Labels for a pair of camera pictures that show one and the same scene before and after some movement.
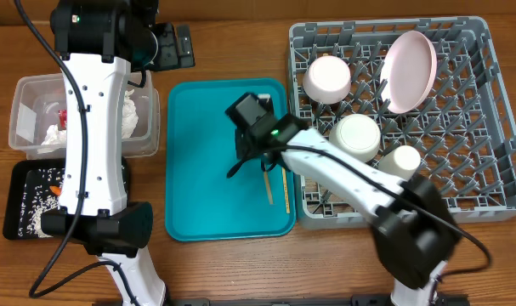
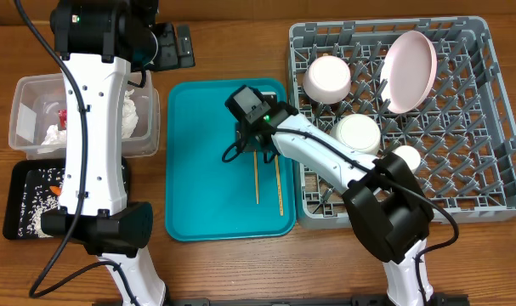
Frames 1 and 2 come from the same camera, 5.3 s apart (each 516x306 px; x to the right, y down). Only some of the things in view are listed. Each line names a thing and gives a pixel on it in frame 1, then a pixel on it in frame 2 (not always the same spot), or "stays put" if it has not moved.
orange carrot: [56, 189] stays put
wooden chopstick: [286, 189] -> [277, 167]
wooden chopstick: [269, 189] -> [257, 177]
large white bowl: [356, 135] stays put
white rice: [38, 199] stays put
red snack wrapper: [63, 118] stays put
